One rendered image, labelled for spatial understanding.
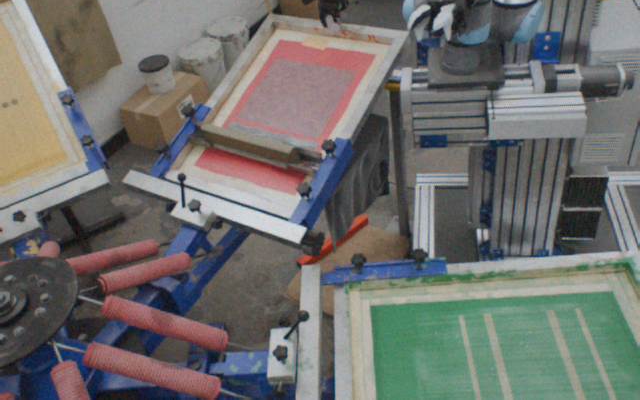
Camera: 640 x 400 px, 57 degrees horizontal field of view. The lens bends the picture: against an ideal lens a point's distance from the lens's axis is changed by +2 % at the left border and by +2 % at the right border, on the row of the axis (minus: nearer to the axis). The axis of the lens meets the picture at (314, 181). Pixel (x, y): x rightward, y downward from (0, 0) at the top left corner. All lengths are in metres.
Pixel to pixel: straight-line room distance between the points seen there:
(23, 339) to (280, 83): 1.20
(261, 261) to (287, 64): 1.25
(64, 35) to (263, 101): 1.94
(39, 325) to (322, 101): 1.11
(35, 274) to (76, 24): 2.50
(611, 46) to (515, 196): 0.69
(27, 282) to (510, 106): 1.37
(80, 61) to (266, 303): 1.90
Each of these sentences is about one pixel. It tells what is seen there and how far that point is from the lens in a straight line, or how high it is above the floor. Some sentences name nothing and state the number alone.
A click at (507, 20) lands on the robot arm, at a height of 1.45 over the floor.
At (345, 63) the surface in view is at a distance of 2.08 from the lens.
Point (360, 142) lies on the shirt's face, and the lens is 2.12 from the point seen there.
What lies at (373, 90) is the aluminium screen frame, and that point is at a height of 1.20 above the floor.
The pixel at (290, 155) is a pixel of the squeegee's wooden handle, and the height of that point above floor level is 1.17.
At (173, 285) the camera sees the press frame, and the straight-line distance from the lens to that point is 1.66.
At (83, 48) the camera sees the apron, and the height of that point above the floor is 0.75.
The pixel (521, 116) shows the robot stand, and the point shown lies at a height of 1.17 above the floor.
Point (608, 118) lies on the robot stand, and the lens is 2.21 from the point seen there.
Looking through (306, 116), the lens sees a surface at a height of 1.14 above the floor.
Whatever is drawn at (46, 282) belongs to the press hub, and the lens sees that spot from 1.44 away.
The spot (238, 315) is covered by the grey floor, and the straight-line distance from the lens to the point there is 2.89.
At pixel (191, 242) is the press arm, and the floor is 1.06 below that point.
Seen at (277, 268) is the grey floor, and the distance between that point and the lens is 3.02.
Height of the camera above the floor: 2.23
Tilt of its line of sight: 40 degrees down
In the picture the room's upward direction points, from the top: 11 degrees counter-clockwise
